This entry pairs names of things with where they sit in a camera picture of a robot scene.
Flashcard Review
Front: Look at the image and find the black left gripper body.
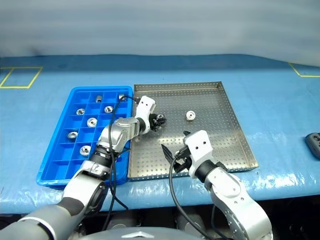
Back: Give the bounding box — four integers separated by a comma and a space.
147, 112, 159, 133

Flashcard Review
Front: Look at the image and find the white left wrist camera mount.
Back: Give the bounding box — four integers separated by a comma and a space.
136, 95, 156, 121

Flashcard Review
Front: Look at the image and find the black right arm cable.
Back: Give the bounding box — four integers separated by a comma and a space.
168, 154, 226, 240

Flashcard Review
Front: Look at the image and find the grey rounded robot housing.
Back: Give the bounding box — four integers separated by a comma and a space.
82, 228, 191, 240

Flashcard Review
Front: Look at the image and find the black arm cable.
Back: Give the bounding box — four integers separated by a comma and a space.
168, 154, 226, 240
101, 94, 141, 235

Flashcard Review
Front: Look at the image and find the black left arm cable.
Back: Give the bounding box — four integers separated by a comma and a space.
101, 94, 141, 235

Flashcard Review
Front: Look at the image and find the perforated steel tray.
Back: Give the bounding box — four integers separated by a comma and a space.
127, 80, 260, 181

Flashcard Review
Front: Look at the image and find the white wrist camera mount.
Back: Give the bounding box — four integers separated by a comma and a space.
183, 129, 215, 180
136, 95, 156, 121

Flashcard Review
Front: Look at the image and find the black remote controller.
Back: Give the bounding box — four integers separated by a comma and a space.
305, 132, 320, 161

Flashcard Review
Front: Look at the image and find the dark grey rounded shape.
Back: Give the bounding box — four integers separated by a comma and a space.
174, 208, 213, 236

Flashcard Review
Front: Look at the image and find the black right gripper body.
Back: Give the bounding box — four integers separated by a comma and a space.
173, 146, 193, 175

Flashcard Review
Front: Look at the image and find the blue compartment plastic tray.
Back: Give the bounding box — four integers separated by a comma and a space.
36, 85, 134, 189

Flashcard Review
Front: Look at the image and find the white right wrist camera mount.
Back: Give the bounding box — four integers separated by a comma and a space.
183, 129, 215, 180

